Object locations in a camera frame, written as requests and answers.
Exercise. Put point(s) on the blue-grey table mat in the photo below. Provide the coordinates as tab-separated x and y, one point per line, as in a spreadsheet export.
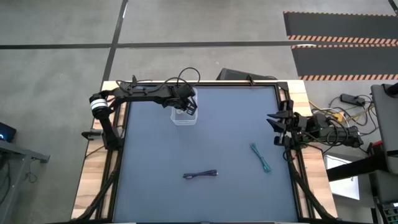
217	149

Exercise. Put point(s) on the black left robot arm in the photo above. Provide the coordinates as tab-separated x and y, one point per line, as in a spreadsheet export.
140	95

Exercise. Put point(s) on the black equipment case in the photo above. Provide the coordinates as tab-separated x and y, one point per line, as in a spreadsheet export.
242	75

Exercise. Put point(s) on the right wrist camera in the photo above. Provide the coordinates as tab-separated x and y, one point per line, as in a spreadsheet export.
303	122

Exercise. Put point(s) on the grey metal cabinet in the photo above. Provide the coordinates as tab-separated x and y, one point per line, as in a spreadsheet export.
387	130

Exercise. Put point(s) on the black beam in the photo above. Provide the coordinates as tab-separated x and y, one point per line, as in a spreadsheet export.
354	168

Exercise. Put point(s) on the grey metal desk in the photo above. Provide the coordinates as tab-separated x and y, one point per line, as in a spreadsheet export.
18	152

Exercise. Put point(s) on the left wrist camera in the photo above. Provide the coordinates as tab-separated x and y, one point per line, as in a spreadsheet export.
186	91

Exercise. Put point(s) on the white board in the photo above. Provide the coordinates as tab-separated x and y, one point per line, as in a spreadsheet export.
342	186

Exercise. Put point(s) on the black power strip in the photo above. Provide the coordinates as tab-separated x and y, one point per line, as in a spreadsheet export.
353	99

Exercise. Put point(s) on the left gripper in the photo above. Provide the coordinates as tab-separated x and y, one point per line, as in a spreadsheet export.
190	107

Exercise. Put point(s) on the black clamp mount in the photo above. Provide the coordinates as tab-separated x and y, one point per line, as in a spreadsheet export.
91	134

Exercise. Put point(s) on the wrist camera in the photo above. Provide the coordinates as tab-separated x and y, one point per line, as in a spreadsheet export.
186	91
303	122

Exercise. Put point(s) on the black device with blue light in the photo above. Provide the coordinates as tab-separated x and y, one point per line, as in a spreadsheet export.
6	132

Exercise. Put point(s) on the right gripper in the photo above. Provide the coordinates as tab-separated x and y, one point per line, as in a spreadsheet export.
287	123

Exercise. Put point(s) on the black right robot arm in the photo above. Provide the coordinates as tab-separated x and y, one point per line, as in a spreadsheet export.
342	135

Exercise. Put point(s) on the clear plastic bin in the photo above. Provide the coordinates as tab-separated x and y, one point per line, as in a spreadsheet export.
183	120

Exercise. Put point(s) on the black hazard-striped floor mat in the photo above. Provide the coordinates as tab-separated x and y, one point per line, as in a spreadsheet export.
339	25
345	60

